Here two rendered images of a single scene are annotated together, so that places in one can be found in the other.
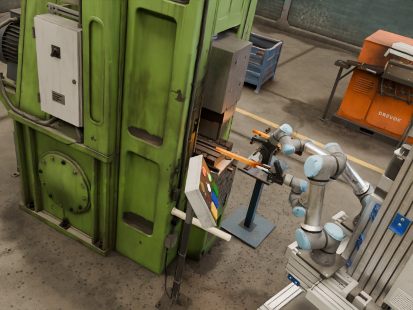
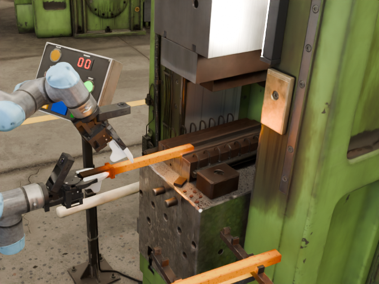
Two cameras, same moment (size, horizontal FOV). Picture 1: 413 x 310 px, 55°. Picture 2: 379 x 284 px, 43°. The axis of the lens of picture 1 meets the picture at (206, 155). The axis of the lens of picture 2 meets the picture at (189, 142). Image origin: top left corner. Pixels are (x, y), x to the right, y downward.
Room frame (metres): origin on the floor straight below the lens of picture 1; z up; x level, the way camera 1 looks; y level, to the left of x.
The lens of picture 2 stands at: (3.15, -1.31, 1.80)
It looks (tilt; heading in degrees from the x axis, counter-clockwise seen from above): 28 degrees down; 121
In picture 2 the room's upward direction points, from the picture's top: 4 degrees clockwise
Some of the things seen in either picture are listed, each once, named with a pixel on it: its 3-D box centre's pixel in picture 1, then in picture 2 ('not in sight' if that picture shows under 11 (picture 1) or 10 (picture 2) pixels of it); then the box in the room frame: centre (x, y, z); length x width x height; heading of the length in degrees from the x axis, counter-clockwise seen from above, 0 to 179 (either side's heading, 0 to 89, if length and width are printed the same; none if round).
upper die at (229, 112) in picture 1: (202, 103); (229, 50); (2.44, 0.09, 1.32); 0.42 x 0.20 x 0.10; 68
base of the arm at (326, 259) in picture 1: (324, 251); not in sight; (1.72, -0.79, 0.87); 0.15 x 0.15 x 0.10
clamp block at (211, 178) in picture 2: (223, 146); (217, 180); (2.55, -0.11, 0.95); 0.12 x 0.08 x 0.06; 68
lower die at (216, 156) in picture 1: (195, 147); (220, 144); (2.44, 0.09, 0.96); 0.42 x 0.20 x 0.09; 68
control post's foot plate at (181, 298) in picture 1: (174, 299); (93, 267); (1.82, 0.04, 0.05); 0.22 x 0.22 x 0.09; 68
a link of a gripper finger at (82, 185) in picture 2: not in sight; (82, 182); (2.28, -0.45, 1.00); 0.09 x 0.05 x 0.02; 65
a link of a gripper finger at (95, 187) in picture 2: not in sight; (96, 183); (2.29, -0.41, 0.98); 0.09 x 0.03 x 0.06; 65
